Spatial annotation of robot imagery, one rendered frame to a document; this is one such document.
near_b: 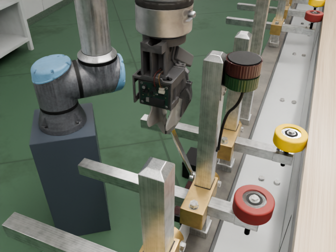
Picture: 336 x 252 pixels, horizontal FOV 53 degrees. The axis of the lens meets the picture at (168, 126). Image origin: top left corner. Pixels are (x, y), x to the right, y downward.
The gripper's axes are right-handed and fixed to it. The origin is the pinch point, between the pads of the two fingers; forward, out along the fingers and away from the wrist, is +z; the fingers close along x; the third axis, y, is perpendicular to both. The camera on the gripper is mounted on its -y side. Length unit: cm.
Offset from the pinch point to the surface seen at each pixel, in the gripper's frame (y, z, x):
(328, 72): -63, 10, 31
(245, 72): 1.0, -15.0, 13.7
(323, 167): -14.2, 11.3, 31.6
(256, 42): -51, 0, 8
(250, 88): 0.3, -12.0, 14.8
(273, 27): -119, 16, 6
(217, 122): -0.5, -3.2, 9.7
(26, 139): -78, 100, -135
